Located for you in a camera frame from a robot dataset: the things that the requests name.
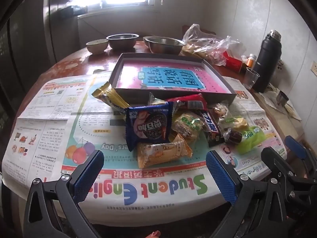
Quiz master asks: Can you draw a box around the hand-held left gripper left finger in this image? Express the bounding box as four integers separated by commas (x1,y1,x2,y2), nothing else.
23,150,104,238

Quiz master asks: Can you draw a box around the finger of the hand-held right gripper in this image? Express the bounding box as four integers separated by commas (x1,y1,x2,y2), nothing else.
284,135,317,179
261,147,312,211

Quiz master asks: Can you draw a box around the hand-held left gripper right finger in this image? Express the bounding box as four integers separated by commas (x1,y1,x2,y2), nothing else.
205,150,291,238

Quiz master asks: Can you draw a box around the light green snack packet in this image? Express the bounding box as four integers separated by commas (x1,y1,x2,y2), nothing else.
235,126,265,155

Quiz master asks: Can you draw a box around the brown cake clear packet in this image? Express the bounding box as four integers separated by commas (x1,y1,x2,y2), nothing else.
223,128,243,144

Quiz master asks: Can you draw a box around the yellow pastry packet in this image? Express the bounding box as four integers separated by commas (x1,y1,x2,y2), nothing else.
223,116,249,132

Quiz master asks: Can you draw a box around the orange cracker packet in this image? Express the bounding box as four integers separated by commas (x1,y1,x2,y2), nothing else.
136,134,193,169

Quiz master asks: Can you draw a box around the clear red print pastry packet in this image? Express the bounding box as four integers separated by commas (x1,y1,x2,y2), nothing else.
212,101,229,123

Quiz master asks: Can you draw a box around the blue cookie packet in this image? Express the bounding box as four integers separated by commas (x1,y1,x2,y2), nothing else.
124,102,173,152

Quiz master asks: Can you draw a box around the red snack packet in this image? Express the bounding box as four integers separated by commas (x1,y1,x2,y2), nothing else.
166,93,206,111

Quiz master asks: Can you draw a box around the gold wafer packet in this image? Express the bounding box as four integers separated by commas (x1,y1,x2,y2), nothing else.
92,81,130,116

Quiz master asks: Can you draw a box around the grey cardboard box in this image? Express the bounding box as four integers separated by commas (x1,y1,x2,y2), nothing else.
110,53,238,107

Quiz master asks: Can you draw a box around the crumpled paper sheet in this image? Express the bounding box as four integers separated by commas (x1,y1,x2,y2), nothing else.
258,83,303,122

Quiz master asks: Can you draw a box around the small metal cup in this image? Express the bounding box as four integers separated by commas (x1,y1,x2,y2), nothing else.
276,91,289,107

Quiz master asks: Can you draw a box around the colourful printed newspaper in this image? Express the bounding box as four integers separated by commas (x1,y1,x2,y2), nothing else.
1,76,289,226

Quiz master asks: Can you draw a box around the clear plastic cup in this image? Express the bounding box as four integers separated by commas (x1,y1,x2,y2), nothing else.
245,67,260,90

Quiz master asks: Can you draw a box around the black thermos bottle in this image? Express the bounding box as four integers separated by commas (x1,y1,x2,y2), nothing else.
251,29,283,93

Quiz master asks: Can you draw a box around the white orange medicine bottle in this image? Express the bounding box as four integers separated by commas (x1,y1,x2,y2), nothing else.
245,54,257,67

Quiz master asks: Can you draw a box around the red tissue box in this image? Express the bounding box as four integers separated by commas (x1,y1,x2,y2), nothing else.
222,51,248,73

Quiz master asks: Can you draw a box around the pink and blue book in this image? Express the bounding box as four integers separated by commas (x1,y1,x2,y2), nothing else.
116,62,229,93

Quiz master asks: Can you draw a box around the small ceramic bowl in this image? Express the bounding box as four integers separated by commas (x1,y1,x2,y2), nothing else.
86,39,109,54

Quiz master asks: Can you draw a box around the clear plastic bag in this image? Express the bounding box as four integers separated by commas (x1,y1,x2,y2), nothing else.
182,23,244,66

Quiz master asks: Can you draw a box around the large steel bowl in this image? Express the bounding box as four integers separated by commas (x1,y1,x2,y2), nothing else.
145,37,186,54

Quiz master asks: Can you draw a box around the dark refrigerator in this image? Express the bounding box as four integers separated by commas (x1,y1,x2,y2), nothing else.
0,0,57,109

